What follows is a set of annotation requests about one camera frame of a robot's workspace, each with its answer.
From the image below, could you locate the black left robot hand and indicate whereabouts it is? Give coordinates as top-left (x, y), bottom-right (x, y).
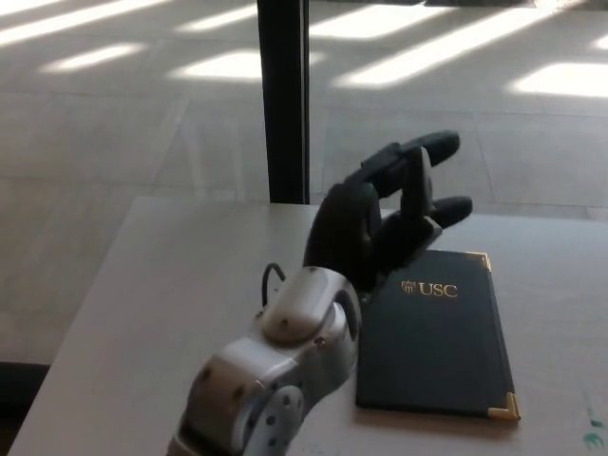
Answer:
top-left (301, 129), bottom-right (474, 293)

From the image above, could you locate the dark blue gold-cornered diary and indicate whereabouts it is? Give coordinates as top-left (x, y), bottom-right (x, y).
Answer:
top-left (354, 249), bottom-right (522, 422)

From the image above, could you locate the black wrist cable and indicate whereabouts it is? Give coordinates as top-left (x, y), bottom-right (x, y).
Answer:
top-left (256, 262), bottom-right (289, 318)

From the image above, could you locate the black vertical window frame post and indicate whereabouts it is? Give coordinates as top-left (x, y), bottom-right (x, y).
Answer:
top-left (256, 0), bottom-right (312, 206)

